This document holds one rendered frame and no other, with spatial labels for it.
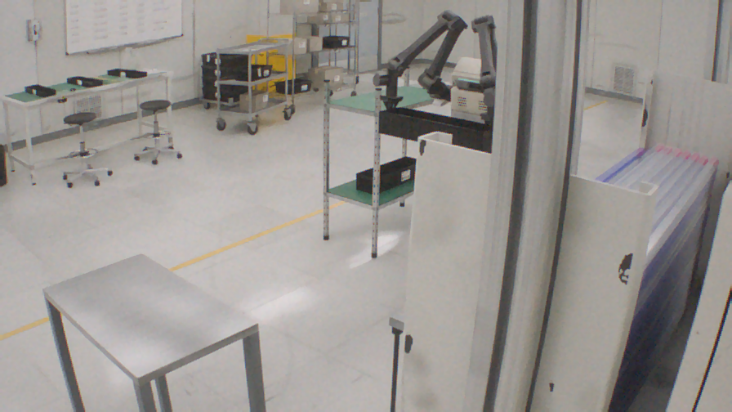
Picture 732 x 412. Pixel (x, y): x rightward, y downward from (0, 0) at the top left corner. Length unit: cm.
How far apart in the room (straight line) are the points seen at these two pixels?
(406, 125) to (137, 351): 178
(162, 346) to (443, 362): 150
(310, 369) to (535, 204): 285
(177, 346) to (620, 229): 164
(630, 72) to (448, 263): 1069
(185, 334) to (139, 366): 21
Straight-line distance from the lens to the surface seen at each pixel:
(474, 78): 326
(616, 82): 1118
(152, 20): 855
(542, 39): 34
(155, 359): 186
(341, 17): 1007
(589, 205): 37
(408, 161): 484
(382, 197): 431
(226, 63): 829
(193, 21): 895
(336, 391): 303
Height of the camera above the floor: 182
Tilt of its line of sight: 21 degrees down
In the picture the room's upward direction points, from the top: 1 degrees clockwise
